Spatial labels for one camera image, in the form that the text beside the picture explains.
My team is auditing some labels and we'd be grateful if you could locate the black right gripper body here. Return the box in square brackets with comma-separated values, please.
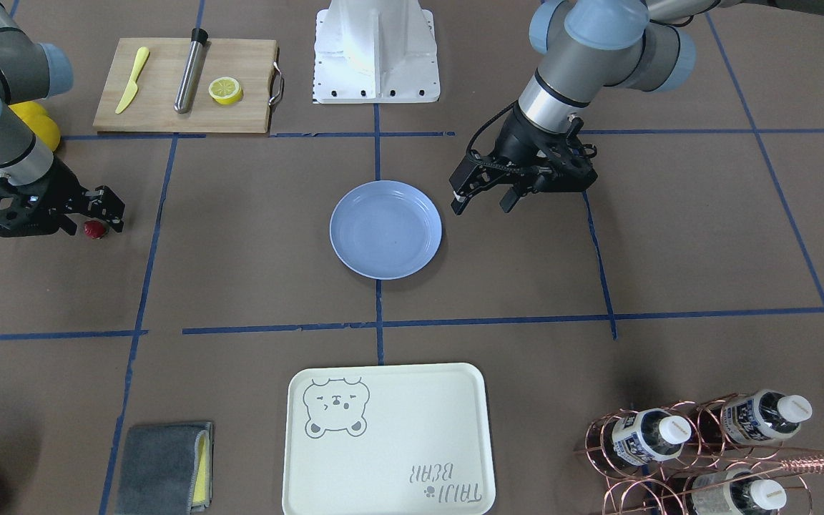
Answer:
[0, 159, 125, 237]

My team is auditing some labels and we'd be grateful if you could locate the half lemon slice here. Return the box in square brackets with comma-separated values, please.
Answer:
[208, 77, 243, 105]

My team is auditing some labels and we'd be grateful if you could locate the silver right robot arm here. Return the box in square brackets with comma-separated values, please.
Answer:
[0, 3, 125, 237]

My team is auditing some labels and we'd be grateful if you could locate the cream bear tray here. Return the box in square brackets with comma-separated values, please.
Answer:
[282, 363, 496, 514]

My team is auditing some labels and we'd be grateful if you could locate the copper wire bottle rack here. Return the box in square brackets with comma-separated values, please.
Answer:
[574, 391, 824, 514]

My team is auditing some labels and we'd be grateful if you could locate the steel rod black tip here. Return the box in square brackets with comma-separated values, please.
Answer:
[173, 27, 208, 114]

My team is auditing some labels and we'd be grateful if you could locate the water bottle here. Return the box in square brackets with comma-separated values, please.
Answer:
[607, 408, 693, 466]
[719, 389, 813, 446]
[686, 469, 788, 514]

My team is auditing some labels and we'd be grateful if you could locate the blue ceramic plate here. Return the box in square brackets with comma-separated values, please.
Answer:
[329, 180, 443, 280]

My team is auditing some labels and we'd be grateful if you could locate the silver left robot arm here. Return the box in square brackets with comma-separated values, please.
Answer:
[449, 1, 735, 215]

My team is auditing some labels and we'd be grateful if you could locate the red strawberry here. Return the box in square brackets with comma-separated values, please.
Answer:
[83, 220, 110, 240]

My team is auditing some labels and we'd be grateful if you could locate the yellow plastic knife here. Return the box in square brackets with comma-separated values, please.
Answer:
[114, 46, 150, 114]

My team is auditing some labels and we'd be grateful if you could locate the grey folded cloth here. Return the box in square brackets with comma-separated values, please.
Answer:
[114, 421, 215, 514]

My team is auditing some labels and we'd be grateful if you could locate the water bottle front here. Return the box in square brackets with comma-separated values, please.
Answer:
[686, 469, 788, 514]

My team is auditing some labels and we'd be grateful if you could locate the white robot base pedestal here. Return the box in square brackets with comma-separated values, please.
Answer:
[312, 1, 441, 104]

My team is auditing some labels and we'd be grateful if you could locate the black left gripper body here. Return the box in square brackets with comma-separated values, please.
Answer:
[451, 107, 598, 195]

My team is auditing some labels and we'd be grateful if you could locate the wooden cutting board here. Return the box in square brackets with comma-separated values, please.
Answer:
[92, 37, 279, 134]

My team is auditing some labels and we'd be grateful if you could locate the yellow lemon round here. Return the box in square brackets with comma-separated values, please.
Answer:
[9, 101, 62, 152]

